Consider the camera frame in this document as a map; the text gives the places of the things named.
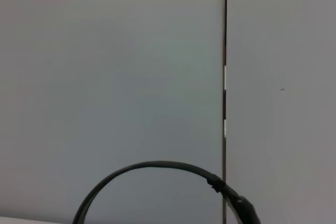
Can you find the black round teapot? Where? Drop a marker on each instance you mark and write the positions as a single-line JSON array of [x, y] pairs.
[[162, 164]]

